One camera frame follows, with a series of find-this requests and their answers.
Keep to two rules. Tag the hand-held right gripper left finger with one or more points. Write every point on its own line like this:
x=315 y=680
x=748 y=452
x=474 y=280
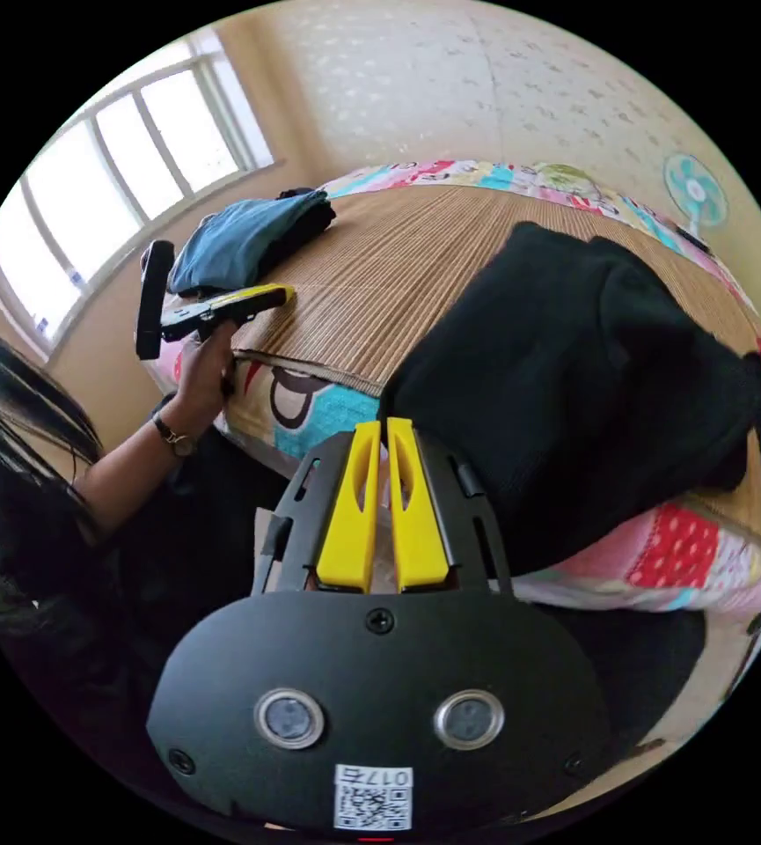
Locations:
x=347 y=521

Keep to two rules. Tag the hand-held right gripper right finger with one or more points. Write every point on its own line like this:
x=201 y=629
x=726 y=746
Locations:
x=420 y=528

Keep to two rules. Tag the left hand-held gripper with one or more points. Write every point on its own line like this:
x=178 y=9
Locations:
x=189 y=320

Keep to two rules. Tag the person's left forearm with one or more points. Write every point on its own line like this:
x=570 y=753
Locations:
x=129 y=469

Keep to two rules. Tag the black long sleeve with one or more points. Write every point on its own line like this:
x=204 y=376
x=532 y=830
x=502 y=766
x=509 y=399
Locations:
x=571 y=383

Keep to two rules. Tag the person's left hand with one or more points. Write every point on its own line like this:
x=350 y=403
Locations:
x=202 y=376

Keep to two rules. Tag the pile of clothes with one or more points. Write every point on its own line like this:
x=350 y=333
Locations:
x=241 y=241

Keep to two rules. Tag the bed with woven mat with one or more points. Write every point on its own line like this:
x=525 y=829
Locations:
x=387 y=264

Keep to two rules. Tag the window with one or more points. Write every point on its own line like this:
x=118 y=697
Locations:
x=103 y=171

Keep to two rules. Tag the person's body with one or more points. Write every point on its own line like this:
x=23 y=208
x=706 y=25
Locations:
x=24 y=561

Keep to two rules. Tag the teal fan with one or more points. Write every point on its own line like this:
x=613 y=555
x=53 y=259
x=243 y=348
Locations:
x=695 y=191

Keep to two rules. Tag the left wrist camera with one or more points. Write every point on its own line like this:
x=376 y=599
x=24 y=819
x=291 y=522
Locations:
x=154 y=297

